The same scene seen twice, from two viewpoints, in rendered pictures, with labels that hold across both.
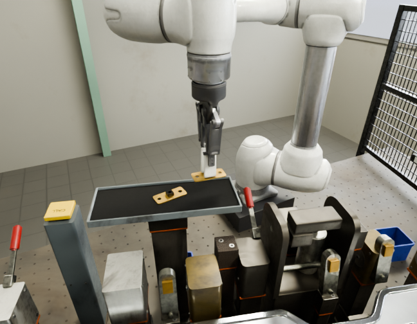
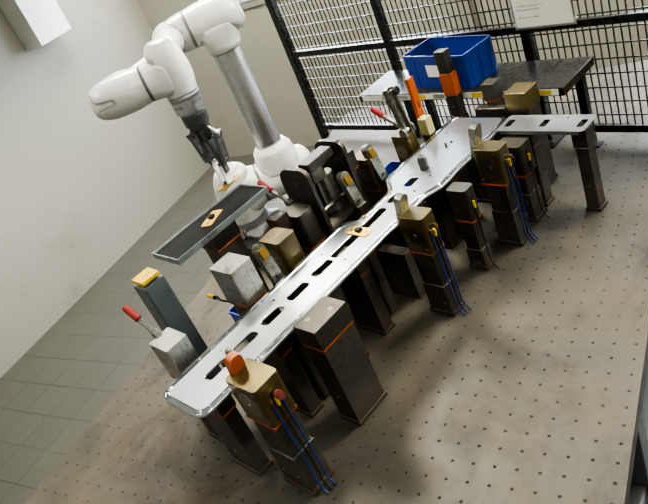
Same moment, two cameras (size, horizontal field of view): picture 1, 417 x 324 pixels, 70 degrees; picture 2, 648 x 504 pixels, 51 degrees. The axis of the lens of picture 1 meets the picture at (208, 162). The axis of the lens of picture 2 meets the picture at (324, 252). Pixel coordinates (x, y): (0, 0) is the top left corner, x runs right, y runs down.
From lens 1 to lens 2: 1.40 m
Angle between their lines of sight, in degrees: 22
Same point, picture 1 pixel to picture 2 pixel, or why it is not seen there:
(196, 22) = (173, 77)
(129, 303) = (249, 276)
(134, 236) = not seen: hidden behind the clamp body
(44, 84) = not seen: outside the picture
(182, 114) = (56, 264)
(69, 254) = (173, 310)
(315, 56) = (228, 61)
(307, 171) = (290, 161)
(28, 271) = (111, 432)
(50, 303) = (164, 419)
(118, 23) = (113, 108)
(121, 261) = (222, 263)
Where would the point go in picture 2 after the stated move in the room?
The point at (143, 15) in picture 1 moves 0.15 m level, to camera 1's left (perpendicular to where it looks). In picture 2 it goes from (133, 92) to (85, 121)
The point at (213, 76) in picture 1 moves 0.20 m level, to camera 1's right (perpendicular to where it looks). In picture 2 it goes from (198, 104) to (254, 70)
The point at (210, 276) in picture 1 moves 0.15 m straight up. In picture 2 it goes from (283, 233) to (262, 189)
